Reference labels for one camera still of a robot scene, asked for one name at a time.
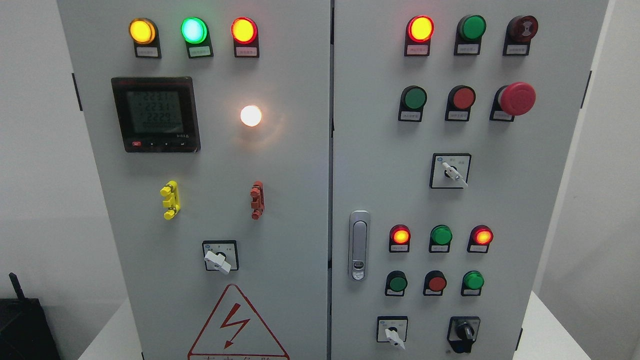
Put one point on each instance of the green indicator light top right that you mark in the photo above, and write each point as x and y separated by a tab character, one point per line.
468	37

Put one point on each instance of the black digital power meter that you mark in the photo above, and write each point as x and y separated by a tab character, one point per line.
157	114

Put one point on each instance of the green push button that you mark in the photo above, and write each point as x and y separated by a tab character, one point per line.
396	284
412	102

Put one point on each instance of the green indicator light lower middle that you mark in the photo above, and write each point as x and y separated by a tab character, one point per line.
440	239

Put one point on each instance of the red push button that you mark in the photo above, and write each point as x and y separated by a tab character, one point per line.
434	283
459	102

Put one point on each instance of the red indicator light lower right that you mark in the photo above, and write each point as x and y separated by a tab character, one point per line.
480	239

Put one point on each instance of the white selector switch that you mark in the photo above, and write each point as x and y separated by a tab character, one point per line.
450	170
392	330

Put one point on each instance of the black knob selector switch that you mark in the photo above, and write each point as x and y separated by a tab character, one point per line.
462	333

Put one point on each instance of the white selector switch upper right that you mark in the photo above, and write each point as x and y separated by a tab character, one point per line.
450	170

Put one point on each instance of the white selector switch left door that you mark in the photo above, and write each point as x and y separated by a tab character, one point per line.
220	255

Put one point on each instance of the red indicator light lower left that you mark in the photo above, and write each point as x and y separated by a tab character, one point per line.
399	239

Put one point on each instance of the red push button upper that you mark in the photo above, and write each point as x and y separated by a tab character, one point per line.
459	102

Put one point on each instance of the green push button lower left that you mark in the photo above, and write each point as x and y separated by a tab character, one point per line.
396	284

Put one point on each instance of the red push button lower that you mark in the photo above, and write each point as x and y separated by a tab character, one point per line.
434	283

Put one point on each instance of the dark red buzzer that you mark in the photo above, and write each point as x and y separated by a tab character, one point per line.
518	35

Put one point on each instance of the white lit indicator lamp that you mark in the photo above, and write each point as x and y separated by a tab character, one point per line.
251	115

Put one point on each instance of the silver door lock handle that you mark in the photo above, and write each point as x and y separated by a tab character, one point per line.
359	230

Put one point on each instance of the yellow indicator light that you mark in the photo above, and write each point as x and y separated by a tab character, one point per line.
145	36

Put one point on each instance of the red indicator light left door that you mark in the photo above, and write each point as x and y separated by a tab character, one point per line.
245	35

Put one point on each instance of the black box with antenna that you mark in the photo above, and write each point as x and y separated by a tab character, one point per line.
24	330

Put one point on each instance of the green button lower right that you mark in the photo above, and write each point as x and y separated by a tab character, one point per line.
472	283

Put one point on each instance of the red emergency stop button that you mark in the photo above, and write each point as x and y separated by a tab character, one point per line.
512	100

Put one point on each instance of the green push button upper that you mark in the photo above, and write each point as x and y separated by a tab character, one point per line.
412	102

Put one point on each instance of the yellow terminal connector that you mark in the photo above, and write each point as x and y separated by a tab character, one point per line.
170	194

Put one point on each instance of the grey electrical cabinet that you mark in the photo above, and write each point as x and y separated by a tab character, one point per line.
328	80

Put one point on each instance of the green lit indicator light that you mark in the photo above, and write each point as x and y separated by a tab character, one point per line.
196	35

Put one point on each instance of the red high voltage warning sticker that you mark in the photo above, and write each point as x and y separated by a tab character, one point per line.
235	330

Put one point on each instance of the red terminal connector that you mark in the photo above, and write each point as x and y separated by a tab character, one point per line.
257	203

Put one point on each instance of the red indicator light top right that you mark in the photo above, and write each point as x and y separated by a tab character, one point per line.
418	34

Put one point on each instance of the white selector switch bottom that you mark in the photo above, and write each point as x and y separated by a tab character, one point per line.
392	330

